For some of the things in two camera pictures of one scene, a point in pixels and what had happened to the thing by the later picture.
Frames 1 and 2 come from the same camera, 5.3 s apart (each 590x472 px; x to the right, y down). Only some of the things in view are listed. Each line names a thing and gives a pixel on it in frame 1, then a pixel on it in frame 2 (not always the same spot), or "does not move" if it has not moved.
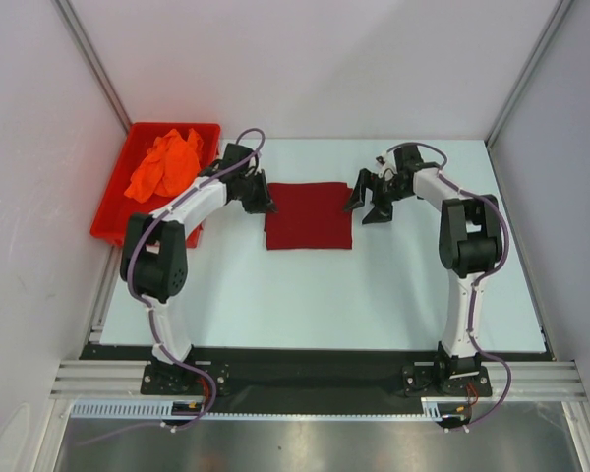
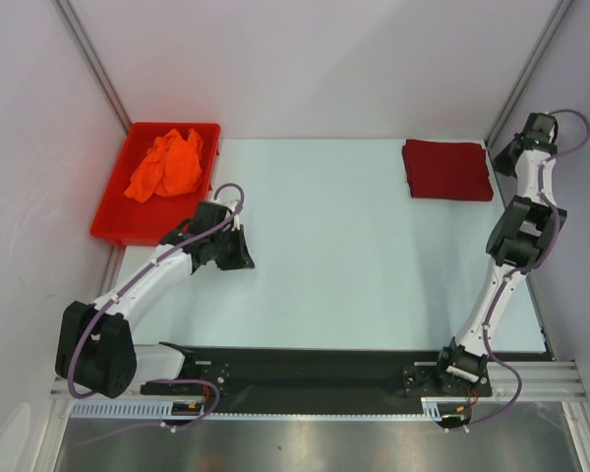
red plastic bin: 114,206 does not move
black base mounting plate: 252,380 does not move
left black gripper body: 253,195 → 228,252
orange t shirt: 169,166 does not move
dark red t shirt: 310,215 → 447,170
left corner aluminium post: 92,60 does not move
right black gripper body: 381,190 → 509,154
